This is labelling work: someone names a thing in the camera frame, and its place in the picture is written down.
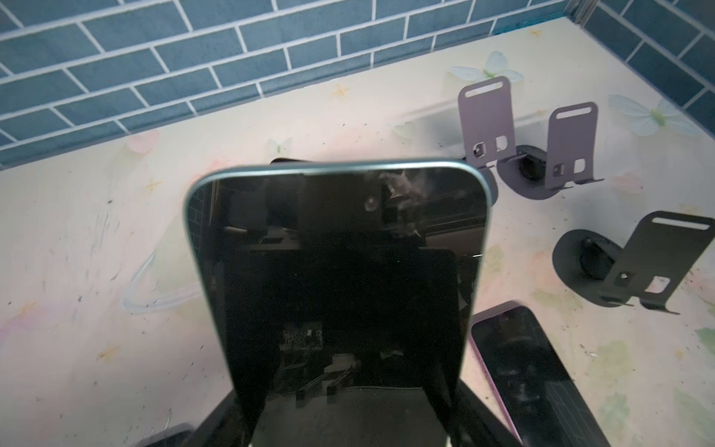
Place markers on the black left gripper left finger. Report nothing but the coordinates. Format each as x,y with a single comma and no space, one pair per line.
225,426

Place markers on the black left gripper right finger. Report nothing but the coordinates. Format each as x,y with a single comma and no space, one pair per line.
473,424

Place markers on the black phone pink case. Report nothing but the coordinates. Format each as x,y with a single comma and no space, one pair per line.
535,392

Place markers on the dark round stand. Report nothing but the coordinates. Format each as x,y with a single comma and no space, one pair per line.
655,260

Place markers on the grey phone stand front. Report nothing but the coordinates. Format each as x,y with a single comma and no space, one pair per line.
568,159

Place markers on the grey metal phone stand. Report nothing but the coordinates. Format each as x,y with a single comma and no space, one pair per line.
487,124

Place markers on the aluminium corner post right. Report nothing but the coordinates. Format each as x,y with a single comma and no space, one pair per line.
580,11

